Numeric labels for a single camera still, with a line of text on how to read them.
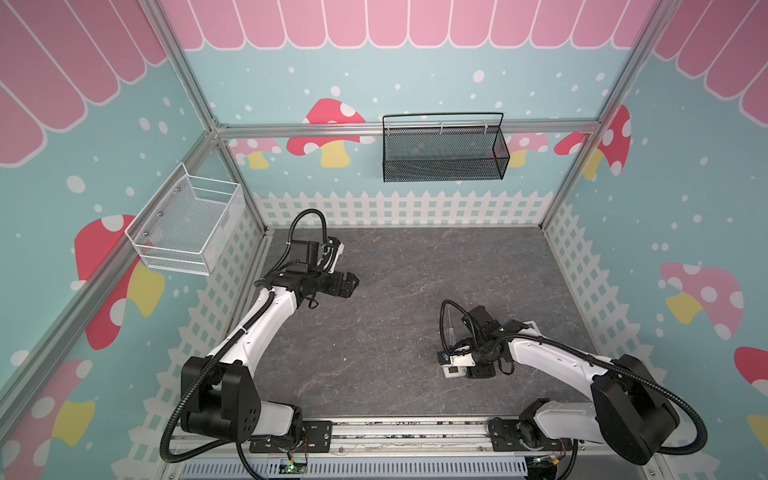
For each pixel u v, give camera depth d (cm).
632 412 42
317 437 74
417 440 74
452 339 73
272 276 61
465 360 76
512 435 74
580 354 49
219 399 41
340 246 78
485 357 75
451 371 83
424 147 98
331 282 76
